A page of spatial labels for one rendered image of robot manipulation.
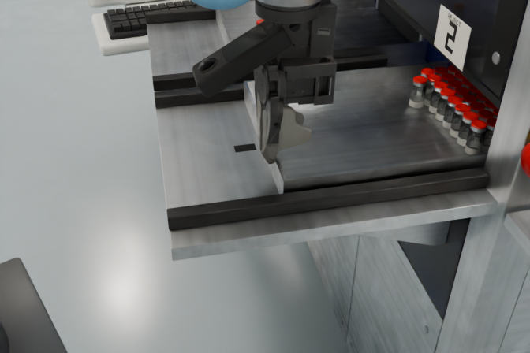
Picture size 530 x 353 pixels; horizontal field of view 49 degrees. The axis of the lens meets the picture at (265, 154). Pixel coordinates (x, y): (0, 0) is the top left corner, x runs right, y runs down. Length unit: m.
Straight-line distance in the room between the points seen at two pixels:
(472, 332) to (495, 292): 0.08
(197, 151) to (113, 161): 1.58
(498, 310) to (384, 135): 0.29
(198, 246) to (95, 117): 2.04
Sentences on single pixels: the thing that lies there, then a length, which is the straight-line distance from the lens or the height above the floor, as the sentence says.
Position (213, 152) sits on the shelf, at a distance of 0.81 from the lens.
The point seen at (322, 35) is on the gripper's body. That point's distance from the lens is 0.66.
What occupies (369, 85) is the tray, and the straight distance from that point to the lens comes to 0.98.
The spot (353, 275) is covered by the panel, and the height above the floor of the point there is 0.33.
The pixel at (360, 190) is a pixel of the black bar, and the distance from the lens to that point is 0.72.
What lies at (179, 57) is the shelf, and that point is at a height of 0.88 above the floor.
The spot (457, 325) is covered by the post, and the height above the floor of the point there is 0.64.
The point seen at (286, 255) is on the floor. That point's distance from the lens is 1.91.
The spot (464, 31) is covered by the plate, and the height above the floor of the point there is 1.04.
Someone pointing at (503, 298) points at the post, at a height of 0.71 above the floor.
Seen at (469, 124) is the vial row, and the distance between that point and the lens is 0.85.
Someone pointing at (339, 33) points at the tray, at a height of 0.88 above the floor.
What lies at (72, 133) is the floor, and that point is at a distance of 2.60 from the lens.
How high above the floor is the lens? 1.34
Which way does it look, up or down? 35 degrees down
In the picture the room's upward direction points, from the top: straight up
